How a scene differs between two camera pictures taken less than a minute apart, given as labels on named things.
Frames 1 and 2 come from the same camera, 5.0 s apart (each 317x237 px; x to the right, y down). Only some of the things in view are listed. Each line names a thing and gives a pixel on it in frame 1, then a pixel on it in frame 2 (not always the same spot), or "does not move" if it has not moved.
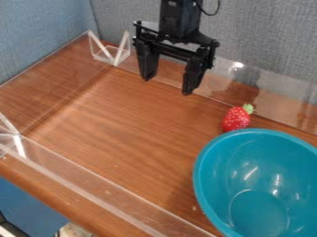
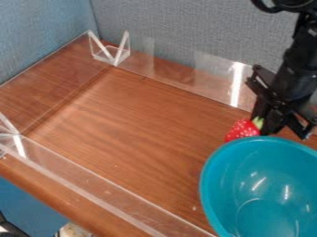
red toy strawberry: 237,118 → 243,128
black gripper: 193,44 → 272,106
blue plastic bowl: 256,183 does not move
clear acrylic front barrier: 96,186 does not move
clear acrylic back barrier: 278,96 does not move
